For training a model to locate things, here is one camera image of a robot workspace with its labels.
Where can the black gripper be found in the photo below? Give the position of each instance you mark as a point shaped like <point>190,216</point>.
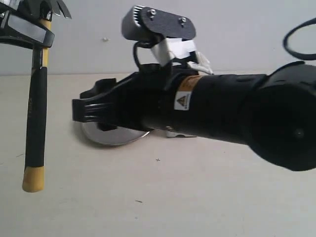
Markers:
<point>142,101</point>

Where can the red dome push button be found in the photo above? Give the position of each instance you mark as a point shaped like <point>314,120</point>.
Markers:
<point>170,133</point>

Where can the black and yellow claw hammer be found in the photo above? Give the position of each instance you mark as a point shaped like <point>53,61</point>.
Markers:
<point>27,24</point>

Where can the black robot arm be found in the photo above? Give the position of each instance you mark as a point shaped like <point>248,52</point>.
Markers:
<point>274,115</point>

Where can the round stainless steel plate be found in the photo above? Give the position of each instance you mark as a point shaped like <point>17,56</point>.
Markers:
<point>116,137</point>

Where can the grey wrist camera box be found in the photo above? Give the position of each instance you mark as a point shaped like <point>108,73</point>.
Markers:
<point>149,24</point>

